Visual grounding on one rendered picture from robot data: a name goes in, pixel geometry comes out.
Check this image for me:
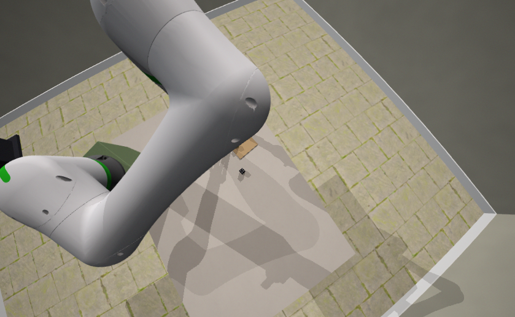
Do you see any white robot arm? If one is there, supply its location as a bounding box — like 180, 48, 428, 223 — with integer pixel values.
0, 0, 271, 267

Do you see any tan square mat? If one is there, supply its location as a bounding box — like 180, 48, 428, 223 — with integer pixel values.
233, 137, 258, 159

